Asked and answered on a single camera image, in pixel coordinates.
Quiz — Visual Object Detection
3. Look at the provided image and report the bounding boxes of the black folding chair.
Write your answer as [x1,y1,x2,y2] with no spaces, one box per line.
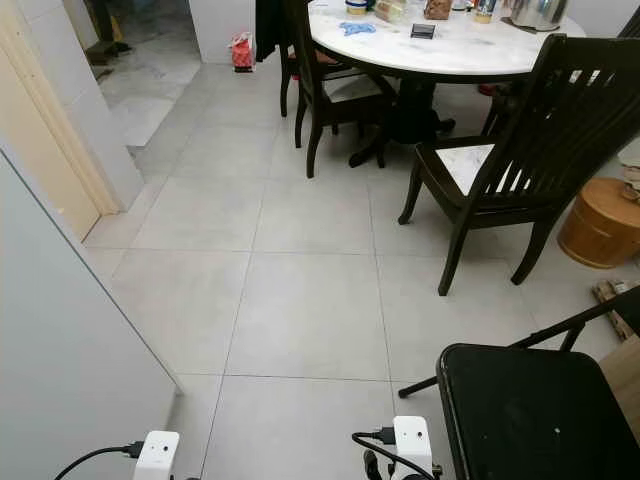
[397,288,640,480]

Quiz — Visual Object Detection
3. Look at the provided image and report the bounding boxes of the tan cardboard box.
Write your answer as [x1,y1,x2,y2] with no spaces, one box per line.
[598,334,640,443]

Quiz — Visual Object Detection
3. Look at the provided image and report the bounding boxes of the wooden pallet piece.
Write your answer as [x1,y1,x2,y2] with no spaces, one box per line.
[591,279,640,337]

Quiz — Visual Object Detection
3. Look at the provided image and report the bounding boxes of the white flat panel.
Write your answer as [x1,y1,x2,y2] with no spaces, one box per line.
[0,148,182,480]

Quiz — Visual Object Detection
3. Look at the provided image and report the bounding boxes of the brown wooden bucket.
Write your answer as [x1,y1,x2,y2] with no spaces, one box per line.
[556,176,640,270]

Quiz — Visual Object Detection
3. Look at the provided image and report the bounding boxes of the dark wooden slat-back chair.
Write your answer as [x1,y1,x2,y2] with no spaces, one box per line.
[479,78,516,137]
[277,0,397,180]
[397,32,640,297]

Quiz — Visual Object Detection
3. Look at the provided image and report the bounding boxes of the round white marble table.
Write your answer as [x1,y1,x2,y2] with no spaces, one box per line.
[307,0,587,168]

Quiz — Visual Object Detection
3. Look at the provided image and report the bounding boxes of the small red bag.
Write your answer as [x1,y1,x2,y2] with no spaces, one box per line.
[227,31,255,72]

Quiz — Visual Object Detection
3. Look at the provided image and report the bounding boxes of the blue cloth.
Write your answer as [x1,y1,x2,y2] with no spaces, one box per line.
[339,19,378,38]

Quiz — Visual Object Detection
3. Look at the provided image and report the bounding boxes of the dark hanging garment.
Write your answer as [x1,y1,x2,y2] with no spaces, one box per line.
[254,0,292,64]

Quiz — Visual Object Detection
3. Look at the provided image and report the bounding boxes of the clear food container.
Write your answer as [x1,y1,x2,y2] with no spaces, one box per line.
[374,0,409,24]

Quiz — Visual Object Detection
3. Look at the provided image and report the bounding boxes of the brown snack jar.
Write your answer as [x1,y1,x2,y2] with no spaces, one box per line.
[422,0,454,22]

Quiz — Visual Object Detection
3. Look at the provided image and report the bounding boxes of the printed drink can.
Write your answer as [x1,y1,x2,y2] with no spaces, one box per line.
[472,0,499,25]

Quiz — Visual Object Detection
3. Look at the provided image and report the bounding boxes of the steel pot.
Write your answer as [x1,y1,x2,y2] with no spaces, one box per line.
[504,0,570,32]

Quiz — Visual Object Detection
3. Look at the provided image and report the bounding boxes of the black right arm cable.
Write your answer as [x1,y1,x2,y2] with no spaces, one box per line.
[351,427,436,480]

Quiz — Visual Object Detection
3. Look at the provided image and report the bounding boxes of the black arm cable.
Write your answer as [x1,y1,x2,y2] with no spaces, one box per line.
[55,442,147,480]
[351,427,436,480]

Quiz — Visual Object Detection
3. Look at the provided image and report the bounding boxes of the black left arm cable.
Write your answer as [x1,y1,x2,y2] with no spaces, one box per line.
[55,442,147,480]

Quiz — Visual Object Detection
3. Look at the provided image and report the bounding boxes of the beige wooden door frame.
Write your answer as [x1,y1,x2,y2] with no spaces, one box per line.
[0,0,127,242]

